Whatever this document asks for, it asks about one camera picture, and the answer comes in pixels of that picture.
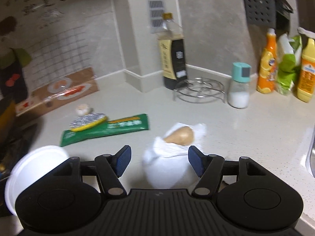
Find brown food scrap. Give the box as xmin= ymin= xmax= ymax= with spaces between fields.
xmin=164 ymin=126 xmax=195 ymax=146

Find dark soy sauce bottle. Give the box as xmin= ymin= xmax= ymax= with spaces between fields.
xmin=157 ymin=12 xmax=188 ymax=91

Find steel wire trivet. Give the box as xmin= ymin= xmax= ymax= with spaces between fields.
xmin=173 ymin=77 xmax=226 ymax=103

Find steel sink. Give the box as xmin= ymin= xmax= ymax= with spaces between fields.
xmin=304 ymin=128 xmax=315 ymax=175

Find white disposable bowl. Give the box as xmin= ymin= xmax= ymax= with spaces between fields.
xmin=4 ymin=145 xmax=70 ymax=217

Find orange detergent bottle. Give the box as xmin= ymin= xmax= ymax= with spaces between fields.
xmin=256 ymin=28 xmax=278 ymax=94

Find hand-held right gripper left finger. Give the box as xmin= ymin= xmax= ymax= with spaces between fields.
xmin=53 ymin=145 xmax=132 ymax=195

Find garlic bulb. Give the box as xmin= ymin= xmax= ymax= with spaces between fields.
xmin=75 ymin=103 xmax=93 ymax=116

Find salt shaker with teal lid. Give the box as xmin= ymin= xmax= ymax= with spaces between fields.
xmin=227 ymin=62 xmax=252 ymax=109

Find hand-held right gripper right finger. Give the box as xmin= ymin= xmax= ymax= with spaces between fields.
xmin=188 ymin=146 xmax=267 ymax=197

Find green and white bag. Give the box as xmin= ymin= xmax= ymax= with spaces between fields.
xmin=276 ymin=33 xmax=303 ymax=96

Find black wok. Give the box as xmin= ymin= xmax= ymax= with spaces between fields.
xmin=0 ymin=96 xmax=40 ymax=158

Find green packet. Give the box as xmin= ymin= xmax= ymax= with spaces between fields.
xmin=60 ymin=113 xmax=150 ymax=147

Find yellow detergent bottle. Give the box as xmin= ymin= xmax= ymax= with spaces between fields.
xmin=295 ymin=27 xmax=315 ymax=104

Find white paper tissue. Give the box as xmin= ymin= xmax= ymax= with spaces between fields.
xmin=142 ymin=122 xmax=208 ymax=190

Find yellow silver scouring pad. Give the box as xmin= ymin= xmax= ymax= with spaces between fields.
xmin=69 ymin=112 xmax=109 ymax=132

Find white vent grille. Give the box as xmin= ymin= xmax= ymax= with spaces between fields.
xmin=144 ymin=0 xmax=166 ymax=34

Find black hanging holder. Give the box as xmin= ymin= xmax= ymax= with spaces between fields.
xmin=276 ymin=0 xmax=294 ymax=33

